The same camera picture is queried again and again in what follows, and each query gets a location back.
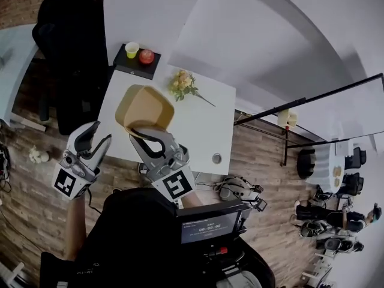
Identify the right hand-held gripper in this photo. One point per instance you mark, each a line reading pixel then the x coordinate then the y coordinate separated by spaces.
pixel 174 172

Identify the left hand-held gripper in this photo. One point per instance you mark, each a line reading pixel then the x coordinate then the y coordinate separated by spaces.
pixel 66 181

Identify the person's right forearm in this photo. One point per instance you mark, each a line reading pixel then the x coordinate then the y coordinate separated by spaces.
pixel 192 200

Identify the person's left forearm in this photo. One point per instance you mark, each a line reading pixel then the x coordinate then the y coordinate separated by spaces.
pixel 75 223

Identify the small white flower bunch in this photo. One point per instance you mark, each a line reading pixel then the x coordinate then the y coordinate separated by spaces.
pixel 37 154

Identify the yellow flower bouquet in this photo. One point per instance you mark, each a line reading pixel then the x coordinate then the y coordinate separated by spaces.
pixel 181 84

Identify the black box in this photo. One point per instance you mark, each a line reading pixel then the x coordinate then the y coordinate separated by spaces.
pixel 150 69

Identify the red apple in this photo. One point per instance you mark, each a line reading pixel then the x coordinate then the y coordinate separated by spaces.
pixel 146 56

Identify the black office chair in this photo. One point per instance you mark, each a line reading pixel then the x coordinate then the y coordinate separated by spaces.
pixel 75 55

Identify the yellow-green cup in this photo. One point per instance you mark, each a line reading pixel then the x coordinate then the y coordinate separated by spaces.
pixel 131 50

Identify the person's black clothing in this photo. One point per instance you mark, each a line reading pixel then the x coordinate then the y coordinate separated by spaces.
pixel 132 244

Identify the black chest-mounted screen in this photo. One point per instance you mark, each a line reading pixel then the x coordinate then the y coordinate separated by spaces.
pixel 210 225

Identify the spare grey gripper device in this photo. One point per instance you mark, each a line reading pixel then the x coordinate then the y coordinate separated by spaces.
pixel 240 190

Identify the white desk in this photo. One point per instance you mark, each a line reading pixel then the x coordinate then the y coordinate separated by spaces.
pixel 18 70

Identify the pale yellow clamp block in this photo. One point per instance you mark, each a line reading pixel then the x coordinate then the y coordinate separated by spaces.
pixel 286 117

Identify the black round stool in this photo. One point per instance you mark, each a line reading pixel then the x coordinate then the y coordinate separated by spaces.
pixel 306 163

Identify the round white side table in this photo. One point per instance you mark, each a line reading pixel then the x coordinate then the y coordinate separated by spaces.
pixel 328 166

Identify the black metal rack frame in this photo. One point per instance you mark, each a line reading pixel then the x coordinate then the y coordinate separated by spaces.
pixel 300 101

